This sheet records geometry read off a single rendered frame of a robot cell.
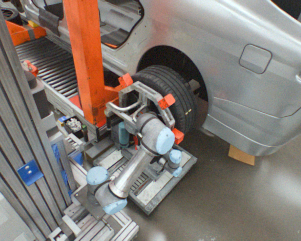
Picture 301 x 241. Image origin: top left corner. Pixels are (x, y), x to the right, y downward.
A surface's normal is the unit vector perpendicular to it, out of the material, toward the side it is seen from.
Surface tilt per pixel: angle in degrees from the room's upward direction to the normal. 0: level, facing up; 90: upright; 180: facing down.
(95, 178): 7
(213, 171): 0
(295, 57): 81
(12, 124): 90
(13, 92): 90
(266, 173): 0
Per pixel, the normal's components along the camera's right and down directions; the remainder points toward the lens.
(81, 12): 0.75, 0.51
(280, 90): -0.65, 0.50
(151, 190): 0.07, -0.71
